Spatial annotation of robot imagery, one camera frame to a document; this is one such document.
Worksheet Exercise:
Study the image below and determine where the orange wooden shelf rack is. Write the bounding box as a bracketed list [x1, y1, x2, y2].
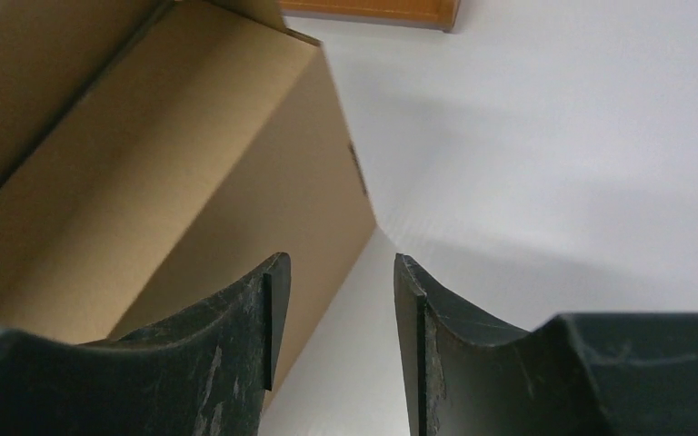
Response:
[279, 0, 461, 32]

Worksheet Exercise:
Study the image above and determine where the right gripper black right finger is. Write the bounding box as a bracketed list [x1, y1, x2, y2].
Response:
[394, 253, 698, 435]

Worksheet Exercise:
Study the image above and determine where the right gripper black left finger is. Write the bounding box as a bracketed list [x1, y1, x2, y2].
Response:
[0, 253, 291, 435]

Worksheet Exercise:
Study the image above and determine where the brown cardboard box sheet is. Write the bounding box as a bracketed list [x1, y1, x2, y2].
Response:
[0, 1, 375, 387]

